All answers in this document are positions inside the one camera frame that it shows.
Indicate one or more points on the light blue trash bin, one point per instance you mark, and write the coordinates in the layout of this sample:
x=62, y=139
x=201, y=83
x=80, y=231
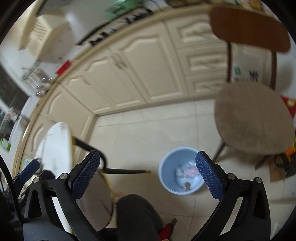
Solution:
x=167, y=169

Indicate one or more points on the cream kitchen base cabinets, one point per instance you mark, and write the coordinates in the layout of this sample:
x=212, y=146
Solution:
x=161, y=62

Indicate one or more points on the hanging utensil rack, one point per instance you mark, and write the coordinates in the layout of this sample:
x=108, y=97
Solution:
x=36, y=79

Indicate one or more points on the wooden chair beige cushion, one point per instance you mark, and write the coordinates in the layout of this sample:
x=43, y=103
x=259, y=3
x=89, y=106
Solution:
x=249, y=116

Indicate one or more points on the white crumpled trash in bin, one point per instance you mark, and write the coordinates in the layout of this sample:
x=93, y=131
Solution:
x=187, y=175

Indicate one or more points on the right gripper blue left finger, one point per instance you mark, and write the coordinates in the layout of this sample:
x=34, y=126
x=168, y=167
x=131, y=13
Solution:
x=81, y=175

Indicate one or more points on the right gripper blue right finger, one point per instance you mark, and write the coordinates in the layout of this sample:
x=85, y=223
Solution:
x=212, y=174

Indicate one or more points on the round white marble table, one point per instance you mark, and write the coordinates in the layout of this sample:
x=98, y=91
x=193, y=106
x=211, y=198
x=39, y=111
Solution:
x=88, y=186

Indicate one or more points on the black gas stove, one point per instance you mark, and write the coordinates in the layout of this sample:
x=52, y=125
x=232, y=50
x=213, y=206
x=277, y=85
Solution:
x=103, y=31

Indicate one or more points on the green electric cooking pot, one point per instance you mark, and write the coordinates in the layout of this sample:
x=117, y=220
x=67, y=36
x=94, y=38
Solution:
x=122, y=7

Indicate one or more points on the red plastic basin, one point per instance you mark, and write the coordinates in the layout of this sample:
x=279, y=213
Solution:
x=63, y=67

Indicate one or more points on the person's dark trouser leg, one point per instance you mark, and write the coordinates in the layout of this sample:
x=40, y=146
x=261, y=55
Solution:
x=136, y=219

